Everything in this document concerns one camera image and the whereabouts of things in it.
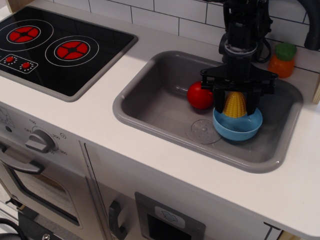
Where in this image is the orange toy carrot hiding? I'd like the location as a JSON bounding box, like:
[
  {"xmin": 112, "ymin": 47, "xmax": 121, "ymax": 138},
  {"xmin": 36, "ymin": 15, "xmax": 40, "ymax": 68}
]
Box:
[{"xmin": 267, "ymin": 42, "xmax": 297, "ymax": 78}]

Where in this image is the grey cabinet door handle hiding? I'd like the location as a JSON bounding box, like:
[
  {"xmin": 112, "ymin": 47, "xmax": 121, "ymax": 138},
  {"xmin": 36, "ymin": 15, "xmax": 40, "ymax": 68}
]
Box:
[{"xmin": 108, "ymin": 200, "xmax": 128, "ymax": 240}]

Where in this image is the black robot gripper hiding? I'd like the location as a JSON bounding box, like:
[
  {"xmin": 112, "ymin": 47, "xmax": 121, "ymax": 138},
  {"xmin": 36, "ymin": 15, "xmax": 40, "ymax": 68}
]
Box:
[{"xmin": 200, "ymin": 56, "xmax": 278, "ymax": 116}]

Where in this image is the grey toy sink basin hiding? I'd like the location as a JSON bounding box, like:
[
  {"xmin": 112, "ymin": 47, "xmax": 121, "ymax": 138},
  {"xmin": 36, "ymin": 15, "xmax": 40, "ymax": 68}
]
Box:
[{"xmin": 112, "ymin": 51, "xmax": 303, "ymax": 173}]

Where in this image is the grey oven dial knob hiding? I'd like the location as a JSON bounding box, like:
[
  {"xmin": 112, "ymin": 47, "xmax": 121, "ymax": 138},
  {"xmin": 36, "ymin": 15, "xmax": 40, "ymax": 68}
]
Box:
[{"xmin": 25, "ymin": 129, "xmax": 55, "ymax": 153}]

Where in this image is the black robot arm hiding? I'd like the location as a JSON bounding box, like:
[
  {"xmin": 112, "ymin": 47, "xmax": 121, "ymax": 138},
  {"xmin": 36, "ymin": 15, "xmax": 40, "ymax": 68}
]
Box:
[{"xmin": 200, "ymin": 0, "xmax": 278, "ymax": 115}]

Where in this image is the light blue plastic bowl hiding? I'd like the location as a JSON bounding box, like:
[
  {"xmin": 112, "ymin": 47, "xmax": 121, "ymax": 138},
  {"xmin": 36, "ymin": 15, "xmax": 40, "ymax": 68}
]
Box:
[{"xmin": 213, "ymin": 108, "xmax": 263, "ymax": 141}]

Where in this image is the grey dishwasher control panel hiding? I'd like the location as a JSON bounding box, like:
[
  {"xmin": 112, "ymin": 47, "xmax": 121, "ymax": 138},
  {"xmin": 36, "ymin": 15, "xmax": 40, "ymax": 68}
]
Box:
[{"xmin": 134, "ymin": 192, "xmax": 206, "ymax": 240}]

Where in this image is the yellow toy corn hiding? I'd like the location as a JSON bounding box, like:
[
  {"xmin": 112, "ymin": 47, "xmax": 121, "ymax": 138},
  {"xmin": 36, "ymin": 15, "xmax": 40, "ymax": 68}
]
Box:
[{"xmin": 223, "ymin": 91, "xmax": 247, "ymax": 118}]

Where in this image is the dark grey toy faucet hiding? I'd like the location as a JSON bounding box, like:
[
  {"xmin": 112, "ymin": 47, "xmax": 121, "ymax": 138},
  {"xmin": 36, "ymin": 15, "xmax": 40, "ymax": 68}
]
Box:
[{"xmin": 218, "ymin": 0, "xmax": 320, "ymax": 63}]

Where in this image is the black toy stovetop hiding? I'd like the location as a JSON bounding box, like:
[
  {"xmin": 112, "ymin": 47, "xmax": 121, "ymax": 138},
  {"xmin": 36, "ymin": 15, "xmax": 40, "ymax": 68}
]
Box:
[{"xmin": 0, "ymin": 6, "xmax": 138, "ymax": 102}]

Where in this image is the white toy oven door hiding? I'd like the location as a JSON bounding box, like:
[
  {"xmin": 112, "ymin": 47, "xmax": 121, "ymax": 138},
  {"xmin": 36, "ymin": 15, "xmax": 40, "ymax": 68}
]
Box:
[{"xmin": 0, "ymin": 139, "xmax": 101, "ymax": 240}]

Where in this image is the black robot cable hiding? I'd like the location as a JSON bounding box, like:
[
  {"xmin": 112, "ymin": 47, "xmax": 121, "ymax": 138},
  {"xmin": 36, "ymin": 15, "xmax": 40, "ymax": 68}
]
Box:
[{"xmin": 257, "ymin": 37, "xmax": 272, "ymax": 64}]

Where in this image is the red toy tomato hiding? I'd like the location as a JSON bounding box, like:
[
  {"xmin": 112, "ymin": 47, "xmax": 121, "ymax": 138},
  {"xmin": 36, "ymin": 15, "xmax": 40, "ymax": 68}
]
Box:
[{"xmin": 187, "ymin": 81, "xmax": 214, "ymax": 110}]

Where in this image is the grey oven door handle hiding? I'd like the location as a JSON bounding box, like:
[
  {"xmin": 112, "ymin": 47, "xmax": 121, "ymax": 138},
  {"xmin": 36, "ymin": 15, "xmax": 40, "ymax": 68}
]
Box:
[{"xmin": 0, "ymin": 143, "xmax": 45, "ymax": 175}]

